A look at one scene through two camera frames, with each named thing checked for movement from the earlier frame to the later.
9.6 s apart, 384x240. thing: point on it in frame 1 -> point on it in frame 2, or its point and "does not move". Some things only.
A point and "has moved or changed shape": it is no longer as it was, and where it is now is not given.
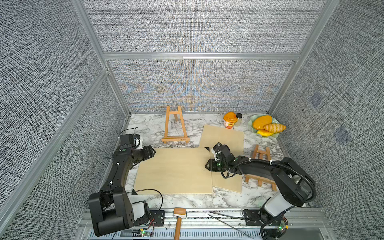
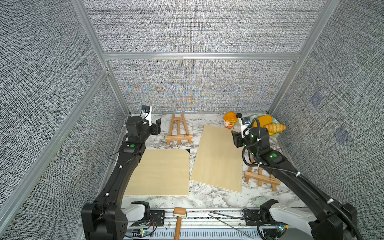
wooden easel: (174, 138) has moved or changed shape
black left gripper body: (145, 153) -> (154, 129)
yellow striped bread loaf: (274, 127) does not move
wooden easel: (262, 155) does not move
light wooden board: (174, 171) has moved or changed shape
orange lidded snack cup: (229, 118) does not move
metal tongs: (231, 216) does not move
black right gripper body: (215, 166) -> (240, 142)
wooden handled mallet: (179, 212) does not move
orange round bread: (260, 121) does not move
